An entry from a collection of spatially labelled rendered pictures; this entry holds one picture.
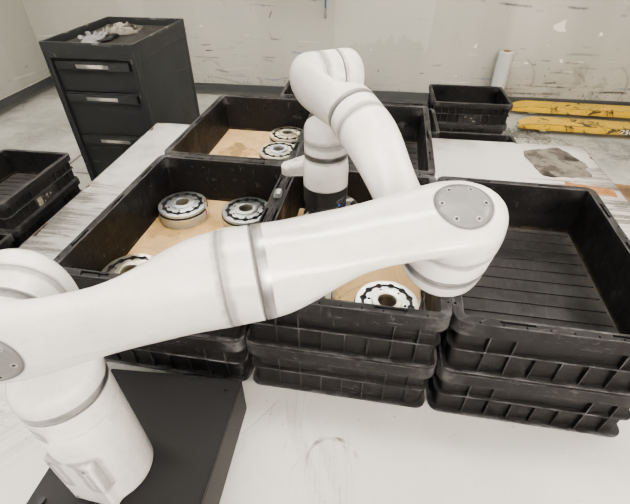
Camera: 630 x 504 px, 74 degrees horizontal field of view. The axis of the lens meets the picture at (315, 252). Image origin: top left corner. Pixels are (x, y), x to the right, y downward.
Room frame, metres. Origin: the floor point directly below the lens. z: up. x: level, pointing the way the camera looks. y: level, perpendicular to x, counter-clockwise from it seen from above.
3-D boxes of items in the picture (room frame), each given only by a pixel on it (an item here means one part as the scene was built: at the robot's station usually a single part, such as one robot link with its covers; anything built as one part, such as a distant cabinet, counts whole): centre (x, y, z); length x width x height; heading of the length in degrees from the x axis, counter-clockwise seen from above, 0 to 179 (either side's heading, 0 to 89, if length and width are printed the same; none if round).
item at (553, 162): (1.27, -0.80, 0.71); 0.22 x 0.19 x 0.01; 172
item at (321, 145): (0.62, -0.03, 1.12); 0.09 x 0.07 x 0.15; 113
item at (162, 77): (2.32, 0.98, 0.45); 0.60 x 0.45 x 0.90; 172
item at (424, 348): (0.59, -0.07, 0.87); 0.40 x 0.30 x 0.11; 170
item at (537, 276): (0.54, -0.36, 0.87); 0.40 x 0.30 x 0.11; 170
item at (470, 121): (2.27, -0.83, 0.37); 0.40 x 0.30 x 0.45; 82
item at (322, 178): (0.63, -0.01, 1.02); 0.11 x 0.09 x 0.06; 36
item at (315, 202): (0.62, -0.02, 0.95); 0.08 x 0.08 x 0.09
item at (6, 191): (1.39, 1.16, 0.37); 0.40 x 0.30 x 0.45; 172
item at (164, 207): (0.76, 0.28, 0.86); 0.10 x 0.10 x 0.01
